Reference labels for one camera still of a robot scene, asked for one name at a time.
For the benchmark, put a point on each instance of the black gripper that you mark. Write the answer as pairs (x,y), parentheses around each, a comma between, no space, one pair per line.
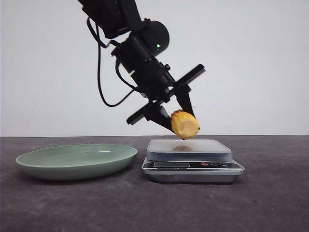
(156,83)

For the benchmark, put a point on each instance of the yellow corn cob piece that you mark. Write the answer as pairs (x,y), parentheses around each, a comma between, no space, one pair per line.
(184,124)

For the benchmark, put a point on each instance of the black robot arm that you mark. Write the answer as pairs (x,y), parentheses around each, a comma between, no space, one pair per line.
(137,42)

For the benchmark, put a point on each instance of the silver digital kitchen scale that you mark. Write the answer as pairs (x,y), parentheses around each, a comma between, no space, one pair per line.
(190,161)

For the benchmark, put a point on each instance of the light green oval plate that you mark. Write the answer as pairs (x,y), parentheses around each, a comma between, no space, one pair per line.
(76,162)

